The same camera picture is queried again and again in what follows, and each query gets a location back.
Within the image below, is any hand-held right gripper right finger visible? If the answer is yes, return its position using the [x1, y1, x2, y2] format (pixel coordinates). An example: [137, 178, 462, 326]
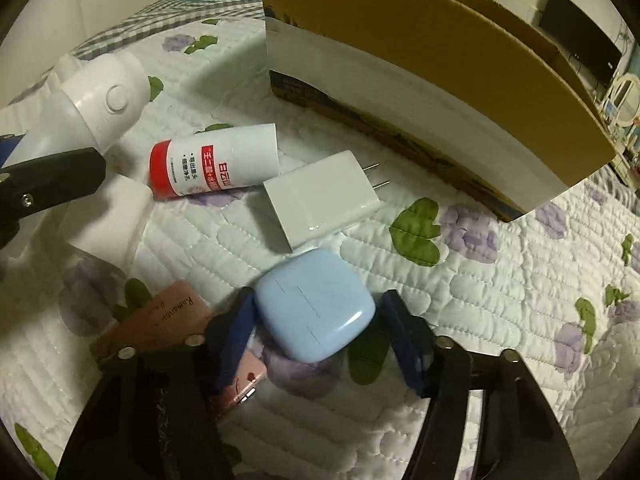
[381, 290, 581, 480]

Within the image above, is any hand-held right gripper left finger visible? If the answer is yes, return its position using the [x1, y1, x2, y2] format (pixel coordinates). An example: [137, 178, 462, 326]
[55, 287, 257, 480]

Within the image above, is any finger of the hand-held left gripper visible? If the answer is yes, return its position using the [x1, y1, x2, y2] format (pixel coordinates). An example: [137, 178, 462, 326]
[0, 147, 107, 251]

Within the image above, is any white spray bottle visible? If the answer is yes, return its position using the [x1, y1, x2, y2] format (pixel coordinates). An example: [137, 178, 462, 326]
[4, 54, 152, 271]

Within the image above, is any light blue earbuds case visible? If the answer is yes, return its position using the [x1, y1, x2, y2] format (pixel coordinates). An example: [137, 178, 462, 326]
[255, 249, 377, 364]

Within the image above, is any cardboard box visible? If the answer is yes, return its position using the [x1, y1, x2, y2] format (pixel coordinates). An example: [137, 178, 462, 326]
[259, 0, 617, 223]

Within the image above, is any pink rectangular box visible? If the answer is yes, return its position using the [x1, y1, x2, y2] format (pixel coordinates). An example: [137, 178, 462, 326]
[90, 280, 268, 417]

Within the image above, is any floral quilted blanket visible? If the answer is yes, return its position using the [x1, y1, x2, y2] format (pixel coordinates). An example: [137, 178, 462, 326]
[0, 17, 640, 480]

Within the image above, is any white power adapter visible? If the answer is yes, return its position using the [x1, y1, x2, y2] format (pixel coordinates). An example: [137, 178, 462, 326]
[262, 150, 391, 254]

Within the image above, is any white tube with red cap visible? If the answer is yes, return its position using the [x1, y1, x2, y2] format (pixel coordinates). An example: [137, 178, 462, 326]
[149, 123, 280, 202]

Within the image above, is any grey checkered cloth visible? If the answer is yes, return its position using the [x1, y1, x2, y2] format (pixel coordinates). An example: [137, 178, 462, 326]
[10, 0, 266, 106]

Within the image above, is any white round mirror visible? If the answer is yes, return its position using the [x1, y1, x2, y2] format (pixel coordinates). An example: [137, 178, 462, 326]
[606, 73, 640, 127]

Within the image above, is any black television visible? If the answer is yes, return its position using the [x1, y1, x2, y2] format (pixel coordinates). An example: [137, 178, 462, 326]
[538, 0, 624, 87]

